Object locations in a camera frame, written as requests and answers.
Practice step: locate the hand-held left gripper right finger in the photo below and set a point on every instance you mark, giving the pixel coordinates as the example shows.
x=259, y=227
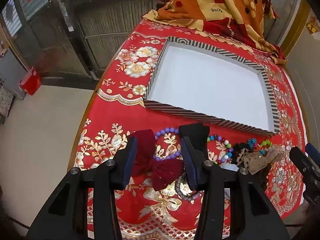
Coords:
x=191, y=165

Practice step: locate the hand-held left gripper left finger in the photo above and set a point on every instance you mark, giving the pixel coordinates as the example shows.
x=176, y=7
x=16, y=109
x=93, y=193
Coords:
x=130, y=157

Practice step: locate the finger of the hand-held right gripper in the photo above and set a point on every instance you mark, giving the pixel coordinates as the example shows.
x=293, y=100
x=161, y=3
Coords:
x=313, y=150
x=308, y=172

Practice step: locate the red velvet bow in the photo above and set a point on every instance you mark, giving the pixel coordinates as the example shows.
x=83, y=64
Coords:
x=165, y=172

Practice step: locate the black velvet bow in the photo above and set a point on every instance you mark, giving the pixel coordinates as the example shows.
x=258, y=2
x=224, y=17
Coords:
x=197, y=132

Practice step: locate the brown scrunchie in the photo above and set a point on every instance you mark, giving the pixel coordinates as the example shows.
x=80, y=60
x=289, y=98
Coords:
x=262, y=177

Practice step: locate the beige patterned bow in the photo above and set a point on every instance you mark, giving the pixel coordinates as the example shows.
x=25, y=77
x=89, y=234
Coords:
x=260, y=161

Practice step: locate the striped shallow box tray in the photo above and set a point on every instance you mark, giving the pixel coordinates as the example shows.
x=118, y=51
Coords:
x=207, y=85

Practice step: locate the red floral tablecloth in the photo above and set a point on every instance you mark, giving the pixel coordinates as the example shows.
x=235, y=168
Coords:
x=112, y=115

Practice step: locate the metal gate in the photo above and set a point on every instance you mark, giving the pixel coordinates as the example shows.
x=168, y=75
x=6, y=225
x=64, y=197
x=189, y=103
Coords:
x=107, y=25

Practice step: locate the floral cloth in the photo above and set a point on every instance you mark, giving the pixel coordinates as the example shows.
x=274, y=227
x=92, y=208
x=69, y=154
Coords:
x=3, y=105

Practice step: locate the orange floral blanket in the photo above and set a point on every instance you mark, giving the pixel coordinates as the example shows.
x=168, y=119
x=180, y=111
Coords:
x=200, y=2

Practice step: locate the barred window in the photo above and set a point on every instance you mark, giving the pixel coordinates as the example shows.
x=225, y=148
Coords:
x=27, y=2

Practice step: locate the red yellow wall decoration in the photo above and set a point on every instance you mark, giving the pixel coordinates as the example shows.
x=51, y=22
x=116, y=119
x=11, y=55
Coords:
x=313, y=25

